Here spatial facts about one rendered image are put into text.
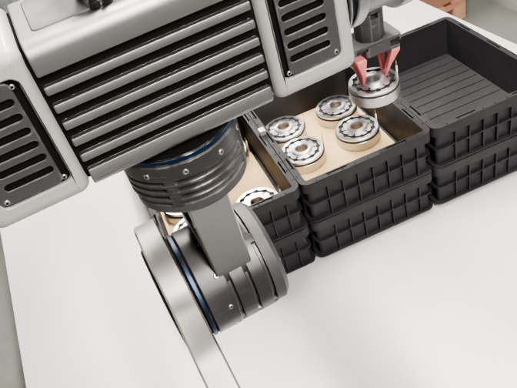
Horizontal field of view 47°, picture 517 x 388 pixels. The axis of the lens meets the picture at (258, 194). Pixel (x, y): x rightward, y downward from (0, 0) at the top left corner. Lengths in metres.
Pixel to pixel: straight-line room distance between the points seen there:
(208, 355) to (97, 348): 0.78
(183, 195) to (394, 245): 0.80
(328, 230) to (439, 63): 0.61
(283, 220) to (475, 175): 0.47
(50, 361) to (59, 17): 1.00
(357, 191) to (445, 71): 0.51
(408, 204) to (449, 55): 0.51
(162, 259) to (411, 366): 0.61
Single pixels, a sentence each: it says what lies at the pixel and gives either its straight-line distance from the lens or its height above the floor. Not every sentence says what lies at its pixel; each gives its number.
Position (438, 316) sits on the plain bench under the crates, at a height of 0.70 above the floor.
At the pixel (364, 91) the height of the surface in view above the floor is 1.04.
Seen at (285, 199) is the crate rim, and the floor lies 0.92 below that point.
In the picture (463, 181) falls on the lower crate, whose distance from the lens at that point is 1.43.
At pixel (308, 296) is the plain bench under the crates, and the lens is 1.29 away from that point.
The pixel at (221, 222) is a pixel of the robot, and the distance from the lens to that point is 0.67.
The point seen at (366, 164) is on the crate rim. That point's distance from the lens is 1.22.
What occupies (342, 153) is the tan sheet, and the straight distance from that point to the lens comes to 1.41.
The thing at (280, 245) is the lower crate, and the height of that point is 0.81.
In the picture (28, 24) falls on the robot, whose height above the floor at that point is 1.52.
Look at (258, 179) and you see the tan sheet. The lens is 1.39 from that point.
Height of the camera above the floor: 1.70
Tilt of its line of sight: 40 degrees down
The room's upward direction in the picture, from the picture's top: 17 degrees counter-clockwise
